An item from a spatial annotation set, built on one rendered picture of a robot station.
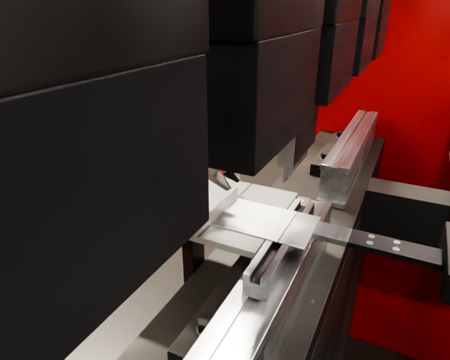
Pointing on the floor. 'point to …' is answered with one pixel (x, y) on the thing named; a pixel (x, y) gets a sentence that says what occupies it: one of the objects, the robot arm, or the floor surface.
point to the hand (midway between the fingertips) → (225, 180)
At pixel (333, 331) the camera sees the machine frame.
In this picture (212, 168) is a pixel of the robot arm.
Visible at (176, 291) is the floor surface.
